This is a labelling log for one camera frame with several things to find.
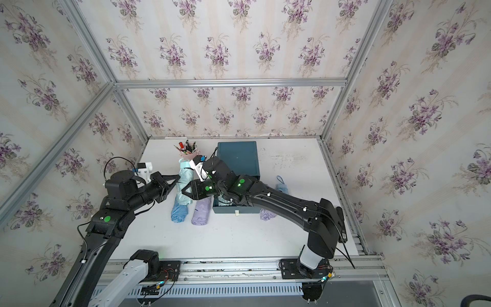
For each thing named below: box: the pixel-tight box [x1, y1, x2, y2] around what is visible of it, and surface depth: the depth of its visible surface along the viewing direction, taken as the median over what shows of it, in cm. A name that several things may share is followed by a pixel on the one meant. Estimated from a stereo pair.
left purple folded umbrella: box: [191, 195, 215, 226], surface depth 88 cm
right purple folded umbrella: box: [259, 208, 277, 222], surface depth 87 cm
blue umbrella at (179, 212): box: [170, 196, 188, 224], surface depth 86 cm
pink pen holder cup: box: [173, 139, 200, 160], surface depth 100 cm
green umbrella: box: [175, 157, 194, 206], surface depth 69 cm
